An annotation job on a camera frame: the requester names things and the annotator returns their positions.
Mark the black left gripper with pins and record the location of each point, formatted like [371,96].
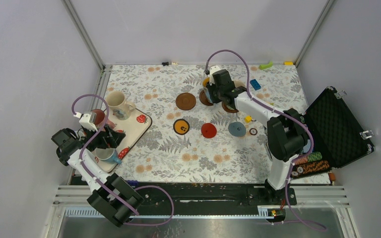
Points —
[109,138]

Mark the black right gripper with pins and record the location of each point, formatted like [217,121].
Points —
[214,99]

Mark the brown wooden coaster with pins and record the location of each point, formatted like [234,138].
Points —
[185,101]
[203,99]
[230,108]

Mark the blue mug yellow inside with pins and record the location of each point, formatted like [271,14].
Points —
[205,83]

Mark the pink mug dark rim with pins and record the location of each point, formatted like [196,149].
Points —
[99,119]

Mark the brown wooden coaster top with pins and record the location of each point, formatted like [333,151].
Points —
[185,101]

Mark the blue-grey round coaster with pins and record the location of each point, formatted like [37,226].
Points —
[237,129]

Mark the red round coaster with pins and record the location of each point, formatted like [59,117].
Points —
[208,130]

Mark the cream mug with handle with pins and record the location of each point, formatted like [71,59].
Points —
[239,84]

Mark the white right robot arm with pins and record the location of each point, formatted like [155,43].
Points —
[286,135]

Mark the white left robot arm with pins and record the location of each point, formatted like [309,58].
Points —
[111,195]

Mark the yellow black-rimmed coaster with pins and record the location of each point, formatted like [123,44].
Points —
[181,126]

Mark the white mushroom pattern tray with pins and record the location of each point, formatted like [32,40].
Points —
[134,127]

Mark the blue toy brick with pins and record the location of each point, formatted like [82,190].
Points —
[255,84]

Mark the small yellow toy cube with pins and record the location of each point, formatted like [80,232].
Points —
[248,119]

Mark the cream mug far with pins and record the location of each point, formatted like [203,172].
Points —
[119,106]

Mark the green plastic block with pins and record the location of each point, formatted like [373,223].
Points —
[266,66]

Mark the floral tablecloth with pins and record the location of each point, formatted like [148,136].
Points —
[161,155]

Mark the black poker chip case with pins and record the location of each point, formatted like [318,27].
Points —
[339,139]

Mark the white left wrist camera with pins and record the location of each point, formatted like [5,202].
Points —
[87,121]

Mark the small ring poker chip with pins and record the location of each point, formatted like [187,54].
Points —
[253,131]

